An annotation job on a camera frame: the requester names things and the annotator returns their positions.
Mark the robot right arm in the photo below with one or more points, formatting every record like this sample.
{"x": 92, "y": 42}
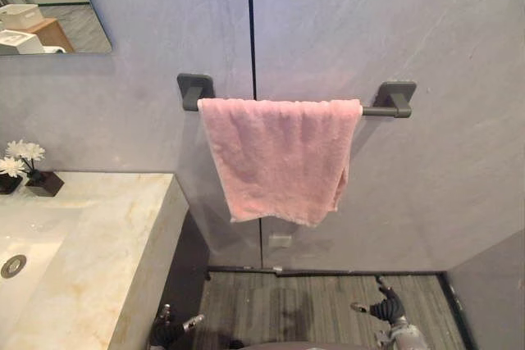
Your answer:
{"x": 404, "y": 335}

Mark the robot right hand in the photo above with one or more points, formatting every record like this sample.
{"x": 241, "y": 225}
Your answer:
{"x": 385, "y": 305}

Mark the silver sink drain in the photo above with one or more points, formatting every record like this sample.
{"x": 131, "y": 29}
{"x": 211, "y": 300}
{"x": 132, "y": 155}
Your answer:
{"x": 13, "y": 265}

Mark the dark grey towel bar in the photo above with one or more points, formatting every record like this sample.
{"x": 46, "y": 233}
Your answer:
{"x": 395, "y": 104}

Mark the marble washbasin counter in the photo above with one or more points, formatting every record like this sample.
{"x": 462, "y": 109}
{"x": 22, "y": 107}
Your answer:
{"x": 102, "y": 251}

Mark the pink terry towel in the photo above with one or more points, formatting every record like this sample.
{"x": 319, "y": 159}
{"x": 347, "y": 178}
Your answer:
{"x": 279, "y": 153}

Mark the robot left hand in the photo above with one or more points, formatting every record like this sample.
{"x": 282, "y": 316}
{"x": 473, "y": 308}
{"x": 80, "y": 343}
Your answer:
{"x": 174, "y": 329}

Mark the white flower in dark cube pot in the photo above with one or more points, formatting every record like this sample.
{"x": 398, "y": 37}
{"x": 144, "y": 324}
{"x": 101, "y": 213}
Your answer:
{"x": 39, "y": 178}
{"x": 9, "y": 174}

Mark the white wall socket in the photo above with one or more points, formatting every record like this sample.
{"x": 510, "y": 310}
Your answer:
{"x": 280, "y": 239}

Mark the frameless wall mirror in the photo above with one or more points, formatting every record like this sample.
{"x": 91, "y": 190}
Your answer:
{"x": 49, "y": 18}

